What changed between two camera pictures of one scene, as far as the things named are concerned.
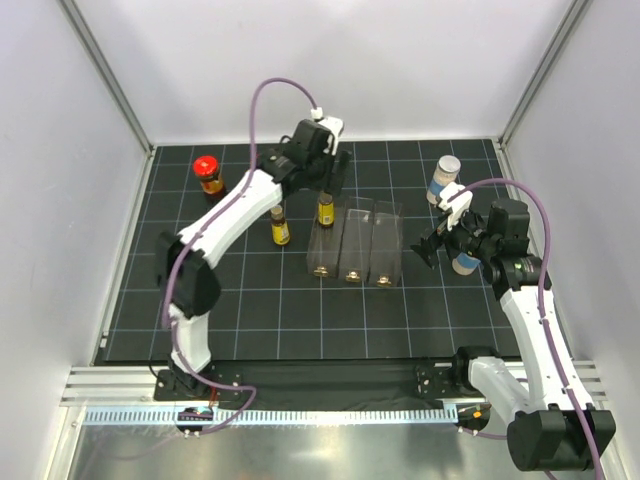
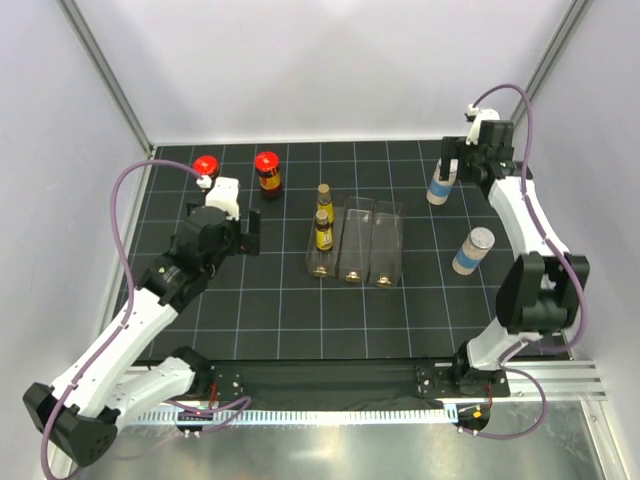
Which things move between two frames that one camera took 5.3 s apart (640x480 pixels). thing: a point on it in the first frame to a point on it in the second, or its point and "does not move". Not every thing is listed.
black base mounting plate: [318, 383] does not move
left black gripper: [325, 183] to [244, 243]
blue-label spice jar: [446, 172] does not move
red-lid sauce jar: [207, 168] does not move
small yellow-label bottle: [280, 229] to [324, 232]
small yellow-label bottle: [326, 210] does not move
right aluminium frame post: [542, 68] does not move
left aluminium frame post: [106, 68] does not move
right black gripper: [425, 248] to [454, 148]
